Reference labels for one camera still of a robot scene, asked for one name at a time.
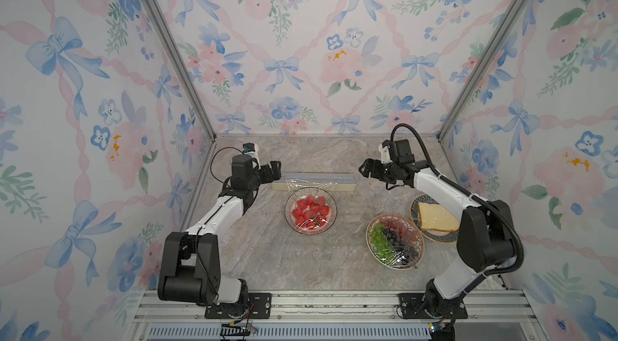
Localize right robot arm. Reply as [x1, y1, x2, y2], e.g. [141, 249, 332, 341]
[359, 140, 525, 318]

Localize aluminium front rail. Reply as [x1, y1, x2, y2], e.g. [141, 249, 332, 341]
[125, 290, 548, 340]

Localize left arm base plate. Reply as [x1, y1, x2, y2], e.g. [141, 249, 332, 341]
[204, 293, 272, 321]

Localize glass bowl of strawberries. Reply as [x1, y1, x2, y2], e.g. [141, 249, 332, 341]
[285, 188, 337, 236]

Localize bread slices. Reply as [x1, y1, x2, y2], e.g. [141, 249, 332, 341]
[418, 203, 460, 232]

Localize plate of grapes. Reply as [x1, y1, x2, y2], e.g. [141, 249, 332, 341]
[365, 213, 426, 270]

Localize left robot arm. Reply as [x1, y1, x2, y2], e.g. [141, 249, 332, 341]
[157, 152, 282, 320]

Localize blue yellow-rimmed plate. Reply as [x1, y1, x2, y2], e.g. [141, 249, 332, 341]
[409, 194, 460, 244]

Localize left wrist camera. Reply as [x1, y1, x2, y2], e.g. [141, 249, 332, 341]
[243, 142, 261, 170]

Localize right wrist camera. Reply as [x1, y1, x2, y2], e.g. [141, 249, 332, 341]
[378, 140, 392, 164]

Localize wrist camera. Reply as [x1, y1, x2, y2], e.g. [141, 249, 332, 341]
[378, 140, 392, 164]
[243, 142, 261, 170]

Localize cream plastic wrap dispenser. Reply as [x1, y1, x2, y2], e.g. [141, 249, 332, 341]
[271, 172, 358, 192]

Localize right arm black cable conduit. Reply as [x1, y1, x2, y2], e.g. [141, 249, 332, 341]
[389, 123, 526, 279]

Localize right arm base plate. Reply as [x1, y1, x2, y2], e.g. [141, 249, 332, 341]
[397, 293, 468, 321]

